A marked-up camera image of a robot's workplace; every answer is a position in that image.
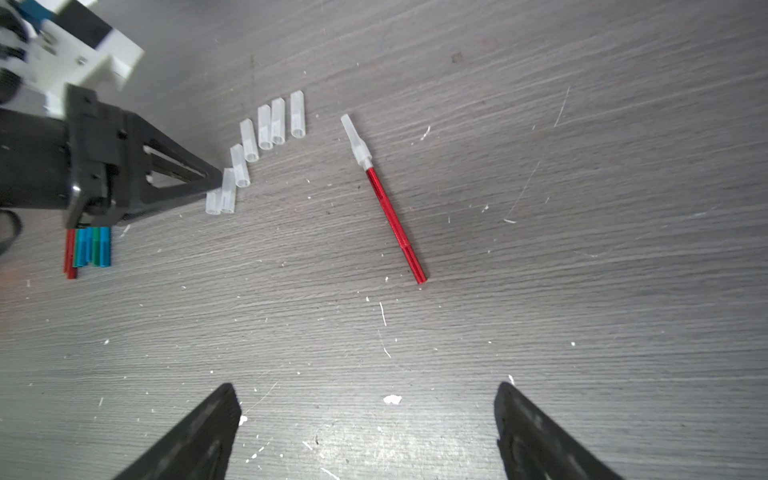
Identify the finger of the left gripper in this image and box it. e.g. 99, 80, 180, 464
112, 113, 223, 219

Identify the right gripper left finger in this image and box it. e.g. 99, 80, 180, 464
115, 383, 242, 480

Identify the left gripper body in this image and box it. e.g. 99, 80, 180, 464
1, 86, 126, 228

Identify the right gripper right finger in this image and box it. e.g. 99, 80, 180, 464
494, 382, 622, 480

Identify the green knife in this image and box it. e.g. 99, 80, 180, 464
90, 227, 102, 267
73, 229, 89, 268

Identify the red knife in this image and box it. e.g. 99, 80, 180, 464
65, 229, 78, 280
63, 229, 74, 277
341, 114, 427, 285

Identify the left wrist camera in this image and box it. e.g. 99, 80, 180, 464
1, 1, 144, 119

